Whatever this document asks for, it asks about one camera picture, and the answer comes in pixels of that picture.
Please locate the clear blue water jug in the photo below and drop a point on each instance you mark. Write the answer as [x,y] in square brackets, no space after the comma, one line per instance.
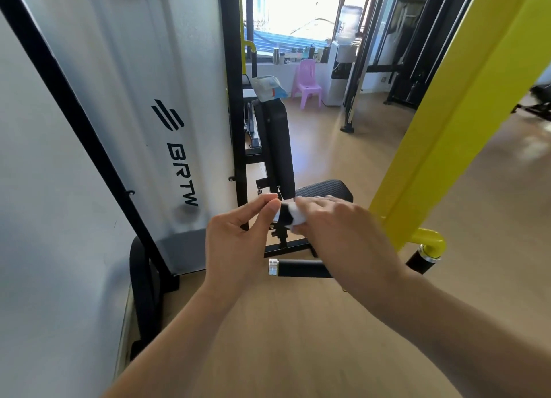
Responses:
[348,23]

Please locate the white blue wet wipe pack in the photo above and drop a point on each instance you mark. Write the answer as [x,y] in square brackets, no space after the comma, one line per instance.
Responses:
[267,88]

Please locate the white water dispenser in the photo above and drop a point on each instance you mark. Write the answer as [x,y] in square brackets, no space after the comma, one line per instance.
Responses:
[335,79]

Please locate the pink plastic chair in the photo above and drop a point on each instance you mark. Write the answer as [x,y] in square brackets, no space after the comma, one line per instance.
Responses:
[306,81]

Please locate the white wet wipe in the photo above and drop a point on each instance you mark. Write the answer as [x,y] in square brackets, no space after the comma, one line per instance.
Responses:
[297,216]

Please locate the person's right forearm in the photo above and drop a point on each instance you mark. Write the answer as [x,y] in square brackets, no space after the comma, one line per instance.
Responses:
[452,337]

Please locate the person's left forearm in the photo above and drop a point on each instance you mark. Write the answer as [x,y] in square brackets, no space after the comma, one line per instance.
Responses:
[181,346]

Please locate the black yellow gym machine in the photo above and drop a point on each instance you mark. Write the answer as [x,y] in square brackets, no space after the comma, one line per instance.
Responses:
[538,98]

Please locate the black padded bench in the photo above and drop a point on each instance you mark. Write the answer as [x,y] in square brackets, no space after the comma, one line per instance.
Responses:
[280,143]

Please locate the person's left hand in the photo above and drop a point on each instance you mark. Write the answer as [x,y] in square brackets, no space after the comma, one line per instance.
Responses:
[234,247]

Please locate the person's right hand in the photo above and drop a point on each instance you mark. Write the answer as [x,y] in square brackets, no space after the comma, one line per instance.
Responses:
[348,242]

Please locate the row of small bottles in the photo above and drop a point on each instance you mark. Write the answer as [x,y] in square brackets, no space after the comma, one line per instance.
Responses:
[297,55]

